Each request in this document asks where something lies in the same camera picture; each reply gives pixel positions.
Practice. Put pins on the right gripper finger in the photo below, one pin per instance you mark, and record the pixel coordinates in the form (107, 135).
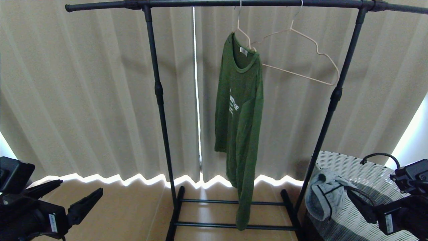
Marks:
(366, 211)

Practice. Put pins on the beige curtain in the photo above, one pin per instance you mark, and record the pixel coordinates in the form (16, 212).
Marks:
(83, 100)

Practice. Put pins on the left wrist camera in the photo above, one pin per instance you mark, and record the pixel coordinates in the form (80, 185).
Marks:
(13, 174)

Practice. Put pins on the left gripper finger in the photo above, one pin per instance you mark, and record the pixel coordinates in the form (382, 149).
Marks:
(40, 190)
(80, 211)

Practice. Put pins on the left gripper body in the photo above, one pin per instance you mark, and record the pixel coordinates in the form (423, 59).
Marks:
(30, 221)

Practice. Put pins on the black clothes rack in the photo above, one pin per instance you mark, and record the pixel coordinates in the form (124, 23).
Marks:
(234, 3)

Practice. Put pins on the green long-sleeved shirt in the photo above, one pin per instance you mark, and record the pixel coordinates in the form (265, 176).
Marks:
(240, 117)

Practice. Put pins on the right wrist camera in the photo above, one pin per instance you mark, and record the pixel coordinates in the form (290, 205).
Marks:
(413, 174)

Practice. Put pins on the pink clothes hanger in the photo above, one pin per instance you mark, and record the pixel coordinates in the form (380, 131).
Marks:
(238, 20)
(301, 75)

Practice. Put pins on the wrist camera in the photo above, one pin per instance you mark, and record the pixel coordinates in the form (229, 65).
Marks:
(413, 174)
(13, 174)

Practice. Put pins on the pale grey shorts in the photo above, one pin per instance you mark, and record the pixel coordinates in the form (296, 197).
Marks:
(322, 197)

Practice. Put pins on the white laundry basket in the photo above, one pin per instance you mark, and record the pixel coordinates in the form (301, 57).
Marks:
(361, 167)

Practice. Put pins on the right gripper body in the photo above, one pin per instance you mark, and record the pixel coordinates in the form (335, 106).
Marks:
(404, 214)

